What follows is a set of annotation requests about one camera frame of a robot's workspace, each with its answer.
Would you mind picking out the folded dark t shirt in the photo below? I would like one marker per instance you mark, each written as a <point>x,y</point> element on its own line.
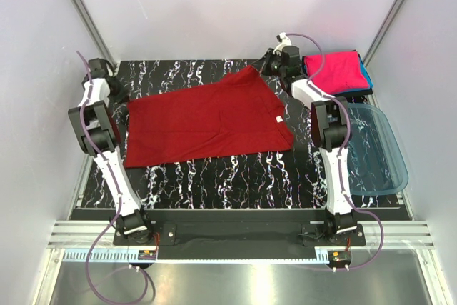
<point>357,93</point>

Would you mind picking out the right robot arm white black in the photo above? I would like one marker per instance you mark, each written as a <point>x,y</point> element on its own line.
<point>330,133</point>

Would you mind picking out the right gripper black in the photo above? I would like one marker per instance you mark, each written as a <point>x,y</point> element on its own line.
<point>267,66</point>

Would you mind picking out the white slotted cable duct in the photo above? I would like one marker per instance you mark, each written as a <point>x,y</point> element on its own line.
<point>298,255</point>

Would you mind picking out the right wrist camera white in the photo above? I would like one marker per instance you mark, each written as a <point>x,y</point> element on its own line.
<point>283,41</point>

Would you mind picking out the aluminium frame post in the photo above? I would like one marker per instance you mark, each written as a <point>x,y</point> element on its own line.
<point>92,30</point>
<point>388,21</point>

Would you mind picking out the red t shirt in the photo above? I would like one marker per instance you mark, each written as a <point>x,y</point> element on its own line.
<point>237,115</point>

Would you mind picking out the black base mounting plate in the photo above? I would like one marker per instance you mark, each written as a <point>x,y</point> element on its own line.
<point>308,220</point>

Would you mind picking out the aluminium front rail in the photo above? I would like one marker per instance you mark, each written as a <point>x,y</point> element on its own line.
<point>395,234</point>

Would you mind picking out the right aluminium frame post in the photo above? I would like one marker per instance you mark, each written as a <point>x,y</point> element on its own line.
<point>388,21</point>

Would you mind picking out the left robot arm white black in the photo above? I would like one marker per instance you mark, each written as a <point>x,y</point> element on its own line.
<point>98,137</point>

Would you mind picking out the left aluminium frame post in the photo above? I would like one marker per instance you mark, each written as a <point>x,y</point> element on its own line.
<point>92,30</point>

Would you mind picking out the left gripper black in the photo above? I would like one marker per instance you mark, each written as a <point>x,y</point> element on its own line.
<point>119,91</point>

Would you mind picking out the clear blue plastic bin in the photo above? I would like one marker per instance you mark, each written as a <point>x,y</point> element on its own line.
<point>375,163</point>

